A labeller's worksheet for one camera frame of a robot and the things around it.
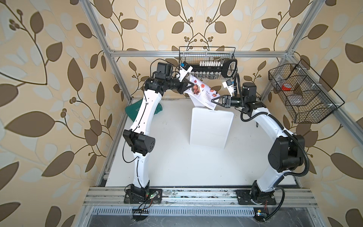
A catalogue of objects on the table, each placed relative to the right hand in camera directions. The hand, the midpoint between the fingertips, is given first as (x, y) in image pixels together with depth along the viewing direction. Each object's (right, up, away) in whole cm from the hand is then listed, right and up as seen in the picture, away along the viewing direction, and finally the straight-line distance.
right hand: (211, 101), depth 78 cm
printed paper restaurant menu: (-6, +4, -2) cm, 7 cm away
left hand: (-12, +10, -3) cm, 16 cm away
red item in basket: (+44, +9, +3) cm, 45 cm away
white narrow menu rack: (0, -15, +3) cm, 15 cm away
